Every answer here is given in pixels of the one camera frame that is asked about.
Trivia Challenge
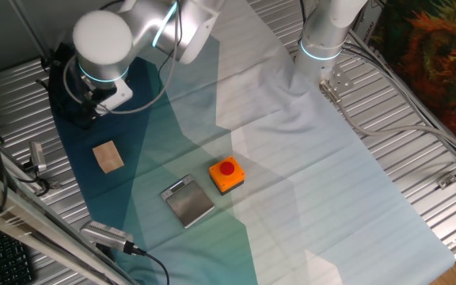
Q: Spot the wooden cube block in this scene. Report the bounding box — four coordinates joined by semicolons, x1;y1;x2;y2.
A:
92;140;125;175

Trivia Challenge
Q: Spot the black computer keyboard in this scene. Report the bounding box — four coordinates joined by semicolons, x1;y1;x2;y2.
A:
0;221;37;285

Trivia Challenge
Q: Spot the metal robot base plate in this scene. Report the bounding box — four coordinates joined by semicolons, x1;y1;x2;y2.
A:
328;64;355;91

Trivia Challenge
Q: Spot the black camera cable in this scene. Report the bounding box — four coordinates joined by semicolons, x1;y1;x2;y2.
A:
131;245;171;285

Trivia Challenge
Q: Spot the small metal corner bracket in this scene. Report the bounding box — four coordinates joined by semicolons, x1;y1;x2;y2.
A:
436;173;456;191

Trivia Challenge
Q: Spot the silver digital kitchen scale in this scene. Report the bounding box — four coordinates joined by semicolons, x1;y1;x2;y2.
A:
160;173;215;230

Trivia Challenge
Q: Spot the silver ribbed depth camera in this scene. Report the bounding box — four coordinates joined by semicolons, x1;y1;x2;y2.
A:
78;220;135;254

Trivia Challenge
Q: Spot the grey corrugated robot conduit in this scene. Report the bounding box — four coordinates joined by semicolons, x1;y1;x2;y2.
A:
319;78;456;162

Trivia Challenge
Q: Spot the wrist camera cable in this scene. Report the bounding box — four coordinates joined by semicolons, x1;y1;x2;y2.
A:
63;0;184;116

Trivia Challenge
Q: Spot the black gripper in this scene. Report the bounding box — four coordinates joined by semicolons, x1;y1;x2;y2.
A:
79;87;117;120

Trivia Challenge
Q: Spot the blue green white tablecloth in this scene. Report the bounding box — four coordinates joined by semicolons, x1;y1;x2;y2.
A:
51;0;456;285

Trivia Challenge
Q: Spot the black wire cup rack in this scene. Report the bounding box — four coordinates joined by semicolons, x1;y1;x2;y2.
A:
47;41;99;131

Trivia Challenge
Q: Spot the robot base cable bundle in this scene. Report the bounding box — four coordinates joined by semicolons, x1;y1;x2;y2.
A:
340;31;456;159

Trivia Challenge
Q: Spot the grey clamp on rail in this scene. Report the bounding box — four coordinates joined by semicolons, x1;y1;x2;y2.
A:
2;140;61;196

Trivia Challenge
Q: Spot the orange emergency stop button box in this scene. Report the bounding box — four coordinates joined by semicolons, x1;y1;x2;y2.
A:
208;155;246;196

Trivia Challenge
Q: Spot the white cardboard box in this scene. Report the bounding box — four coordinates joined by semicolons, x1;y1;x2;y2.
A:
351;0;386;49

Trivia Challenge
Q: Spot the colourful orange green cloth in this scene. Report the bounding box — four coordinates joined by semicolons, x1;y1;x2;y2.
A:
370;0;456;150

